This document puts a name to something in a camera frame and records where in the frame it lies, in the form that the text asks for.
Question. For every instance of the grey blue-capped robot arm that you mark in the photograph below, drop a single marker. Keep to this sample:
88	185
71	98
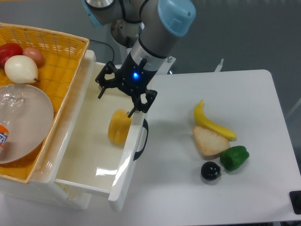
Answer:
164	21

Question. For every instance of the beige plate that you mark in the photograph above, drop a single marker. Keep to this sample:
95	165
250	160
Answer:
28	114

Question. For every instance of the green bell pepper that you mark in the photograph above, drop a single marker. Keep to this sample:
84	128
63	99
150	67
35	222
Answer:
234	157

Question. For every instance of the white drawer cabinet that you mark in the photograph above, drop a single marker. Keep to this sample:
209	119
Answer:
42	186

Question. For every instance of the black drawer handle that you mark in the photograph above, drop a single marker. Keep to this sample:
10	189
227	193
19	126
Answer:
143	140

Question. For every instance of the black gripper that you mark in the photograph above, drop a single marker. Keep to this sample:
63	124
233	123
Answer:
131	78

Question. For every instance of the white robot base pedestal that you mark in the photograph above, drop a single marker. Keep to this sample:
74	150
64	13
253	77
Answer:
125	35

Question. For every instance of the black device at table edge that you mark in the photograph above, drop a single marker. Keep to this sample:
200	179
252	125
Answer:
295	197

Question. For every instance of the dark purple plum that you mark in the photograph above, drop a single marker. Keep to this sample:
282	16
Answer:
210	171

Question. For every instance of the red tomato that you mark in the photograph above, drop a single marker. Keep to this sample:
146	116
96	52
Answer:
7	51

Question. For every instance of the slice of white bread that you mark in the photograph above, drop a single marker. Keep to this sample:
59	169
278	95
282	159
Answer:
209	143

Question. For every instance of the clear plastic bottle orange label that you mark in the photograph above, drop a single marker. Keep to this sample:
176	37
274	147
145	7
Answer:
3	131

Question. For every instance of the yellow banana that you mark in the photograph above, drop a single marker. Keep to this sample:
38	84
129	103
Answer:
201	120

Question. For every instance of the open white upper drawer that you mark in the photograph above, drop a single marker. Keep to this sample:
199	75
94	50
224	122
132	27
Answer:
92	164

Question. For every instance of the yellow bell pepper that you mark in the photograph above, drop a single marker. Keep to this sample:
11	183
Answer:
119	127

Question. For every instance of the white table clamp bracket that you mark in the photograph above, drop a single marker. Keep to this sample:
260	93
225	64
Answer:
166	66

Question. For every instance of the yellow wicker basket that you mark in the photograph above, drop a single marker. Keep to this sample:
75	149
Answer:
63	54

